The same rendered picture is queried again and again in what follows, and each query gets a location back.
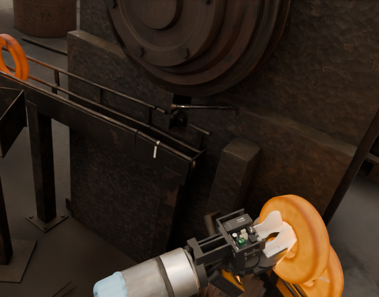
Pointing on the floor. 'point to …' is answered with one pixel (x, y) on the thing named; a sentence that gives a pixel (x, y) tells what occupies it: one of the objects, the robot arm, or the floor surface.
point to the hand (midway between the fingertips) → (293, 230)
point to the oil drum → (45, 17)
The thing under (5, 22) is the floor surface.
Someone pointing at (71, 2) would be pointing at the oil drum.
